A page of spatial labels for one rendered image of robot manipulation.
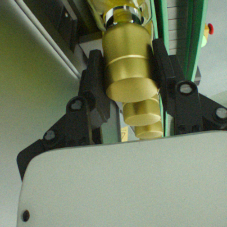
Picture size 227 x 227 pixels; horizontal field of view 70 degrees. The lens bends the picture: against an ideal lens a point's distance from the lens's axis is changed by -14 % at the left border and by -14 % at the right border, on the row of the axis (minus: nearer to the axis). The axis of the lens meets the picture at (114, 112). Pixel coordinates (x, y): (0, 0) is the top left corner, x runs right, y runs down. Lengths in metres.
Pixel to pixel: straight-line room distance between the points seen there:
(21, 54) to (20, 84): 0.04
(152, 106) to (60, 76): 0.19
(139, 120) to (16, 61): 0.15
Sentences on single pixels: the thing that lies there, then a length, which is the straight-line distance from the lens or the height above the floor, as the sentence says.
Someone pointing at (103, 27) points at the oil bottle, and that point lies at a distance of 0.17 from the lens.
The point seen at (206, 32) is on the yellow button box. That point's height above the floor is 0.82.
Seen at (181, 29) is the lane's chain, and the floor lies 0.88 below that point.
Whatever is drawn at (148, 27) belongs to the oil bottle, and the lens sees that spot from 0.19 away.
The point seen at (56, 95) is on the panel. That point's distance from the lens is 0.28.
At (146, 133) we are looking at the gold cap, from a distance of 0.21.
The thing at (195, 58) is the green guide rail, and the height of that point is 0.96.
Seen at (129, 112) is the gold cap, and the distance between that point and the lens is 0.16.
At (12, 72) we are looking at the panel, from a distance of 0.21.
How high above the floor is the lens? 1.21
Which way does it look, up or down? 22 degrees down
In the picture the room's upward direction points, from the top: 176 degrees clockwise
